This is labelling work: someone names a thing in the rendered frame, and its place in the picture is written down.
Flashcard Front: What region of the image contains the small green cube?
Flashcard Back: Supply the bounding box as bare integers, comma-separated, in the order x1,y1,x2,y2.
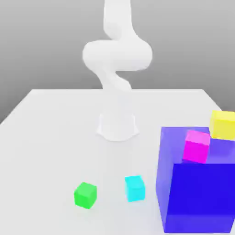
73,181,98,210

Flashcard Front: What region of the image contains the large blue box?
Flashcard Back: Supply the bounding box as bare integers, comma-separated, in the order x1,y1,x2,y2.
155,126,235,234

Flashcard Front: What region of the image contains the small magenta cube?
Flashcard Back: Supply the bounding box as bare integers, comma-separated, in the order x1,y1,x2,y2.
182,129,211,164

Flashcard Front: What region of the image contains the small yellow cube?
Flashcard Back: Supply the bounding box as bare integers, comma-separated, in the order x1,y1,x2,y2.
209,110,235,141

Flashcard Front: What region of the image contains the small cyan cube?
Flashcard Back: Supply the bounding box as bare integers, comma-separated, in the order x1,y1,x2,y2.
124,175,146,203

